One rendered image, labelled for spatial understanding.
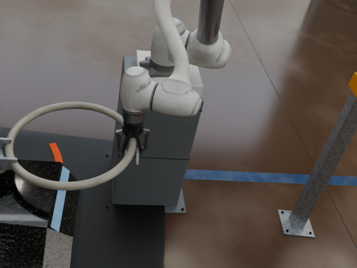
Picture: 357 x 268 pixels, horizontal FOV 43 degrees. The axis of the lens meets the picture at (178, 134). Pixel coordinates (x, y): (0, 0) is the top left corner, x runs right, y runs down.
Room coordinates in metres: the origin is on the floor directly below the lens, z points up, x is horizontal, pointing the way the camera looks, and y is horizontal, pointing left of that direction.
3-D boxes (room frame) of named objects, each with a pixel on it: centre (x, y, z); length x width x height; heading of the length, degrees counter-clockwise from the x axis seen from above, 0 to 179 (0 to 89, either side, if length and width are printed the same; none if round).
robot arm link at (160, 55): (2.07, 0.15, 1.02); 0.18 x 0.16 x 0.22; 85
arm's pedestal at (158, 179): (2.07, 0.15, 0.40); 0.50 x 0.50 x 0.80; 15
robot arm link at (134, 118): (1.36, 0.18, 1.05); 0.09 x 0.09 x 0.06
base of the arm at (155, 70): (2.07, 0.17, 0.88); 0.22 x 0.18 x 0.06; 108
